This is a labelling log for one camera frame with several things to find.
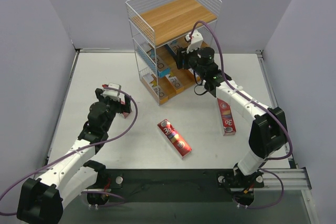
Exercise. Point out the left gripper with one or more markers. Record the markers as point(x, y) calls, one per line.
point(122, 102)

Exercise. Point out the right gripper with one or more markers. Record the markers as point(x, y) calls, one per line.
point(180, 59)

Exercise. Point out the silver blue toothpaste box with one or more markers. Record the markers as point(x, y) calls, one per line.
point(172, 48)

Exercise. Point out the orange toothpaste box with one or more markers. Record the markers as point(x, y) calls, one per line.
point(150, 82)
point(172, 84)
point(194, 75)

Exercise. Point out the teal toothpaste box with label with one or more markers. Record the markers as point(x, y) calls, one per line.
point(155, 63)

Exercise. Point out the red toothpaste box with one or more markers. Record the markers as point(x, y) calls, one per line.
point(226, 118)
point(126, 109)
point(175, 140)

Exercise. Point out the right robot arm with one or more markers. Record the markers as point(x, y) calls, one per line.
point(268, 125)

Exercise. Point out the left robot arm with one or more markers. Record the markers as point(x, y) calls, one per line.
point(44, 199)

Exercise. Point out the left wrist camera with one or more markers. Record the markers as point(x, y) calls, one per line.
point(111, 91)

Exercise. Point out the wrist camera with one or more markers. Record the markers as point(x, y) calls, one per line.
point(195, 40)
point(111, 91)

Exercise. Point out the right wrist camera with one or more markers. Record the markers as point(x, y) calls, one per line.
point(195, 40)

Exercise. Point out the white wire wooden shelf rack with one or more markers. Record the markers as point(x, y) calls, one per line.
point(158, 22)

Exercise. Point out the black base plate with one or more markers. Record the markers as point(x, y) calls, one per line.
point(116, 186)

